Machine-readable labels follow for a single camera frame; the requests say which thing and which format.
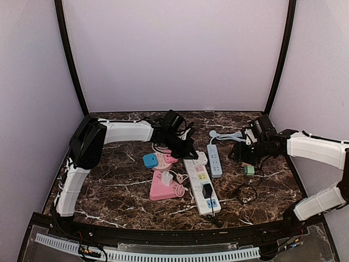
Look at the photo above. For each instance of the blue cube adapter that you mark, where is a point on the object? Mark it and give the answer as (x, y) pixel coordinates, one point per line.
(150, 161)

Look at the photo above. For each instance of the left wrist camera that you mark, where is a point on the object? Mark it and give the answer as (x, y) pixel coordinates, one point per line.
(172, 121)

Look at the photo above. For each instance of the white slotted cable duct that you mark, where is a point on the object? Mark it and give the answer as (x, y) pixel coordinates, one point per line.
(135, 252)

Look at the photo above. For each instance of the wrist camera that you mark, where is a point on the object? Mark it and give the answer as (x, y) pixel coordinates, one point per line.
(262, 128)
(172, 121)

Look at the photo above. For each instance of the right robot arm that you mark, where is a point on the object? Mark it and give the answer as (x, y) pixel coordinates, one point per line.
(301, 144)

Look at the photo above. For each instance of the pink triangular power strip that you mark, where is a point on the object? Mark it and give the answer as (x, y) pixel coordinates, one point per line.
(159, 191)

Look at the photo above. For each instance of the white square adapter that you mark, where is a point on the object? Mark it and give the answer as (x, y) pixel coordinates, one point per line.
(202, 158)

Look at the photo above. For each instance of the right black frame post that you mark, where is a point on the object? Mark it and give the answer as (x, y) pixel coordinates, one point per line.
(291, 10)

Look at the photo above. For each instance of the pink cube adapter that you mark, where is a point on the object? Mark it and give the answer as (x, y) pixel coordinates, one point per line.
(169, 159)

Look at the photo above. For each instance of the blue power strip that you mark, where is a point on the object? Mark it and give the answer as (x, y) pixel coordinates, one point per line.
(213, 154)

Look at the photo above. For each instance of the white long power strip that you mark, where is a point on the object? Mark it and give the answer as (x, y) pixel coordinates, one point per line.
(198, 176)

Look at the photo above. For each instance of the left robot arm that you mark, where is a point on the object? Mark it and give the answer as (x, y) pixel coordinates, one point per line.
(86, 146)

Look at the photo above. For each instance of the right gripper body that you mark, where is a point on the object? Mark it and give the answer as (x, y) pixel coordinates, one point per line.
(252, 155)

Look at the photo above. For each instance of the round beige power strip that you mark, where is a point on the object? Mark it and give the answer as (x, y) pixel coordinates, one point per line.
(162, 165)

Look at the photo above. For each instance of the black frame post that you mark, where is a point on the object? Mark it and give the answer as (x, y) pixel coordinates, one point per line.
(291, 10)
(69, 56)

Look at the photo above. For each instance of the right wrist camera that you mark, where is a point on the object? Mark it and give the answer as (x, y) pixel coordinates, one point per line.
(262, 128)

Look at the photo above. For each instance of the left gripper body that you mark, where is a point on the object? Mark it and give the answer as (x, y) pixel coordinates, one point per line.
(179, 149)

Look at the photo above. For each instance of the left black frame post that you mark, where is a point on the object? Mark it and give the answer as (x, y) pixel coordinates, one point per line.
(69, 56)

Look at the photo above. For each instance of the white charger plug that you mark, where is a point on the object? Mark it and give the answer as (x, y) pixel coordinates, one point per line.
(166, 178)

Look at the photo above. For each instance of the green charger plug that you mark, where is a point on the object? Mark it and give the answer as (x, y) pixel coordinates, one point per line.
(249, 170)

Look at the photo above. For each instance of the black front rail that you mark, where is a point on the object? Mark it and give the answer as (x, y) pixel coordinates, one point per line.
(107, 236)

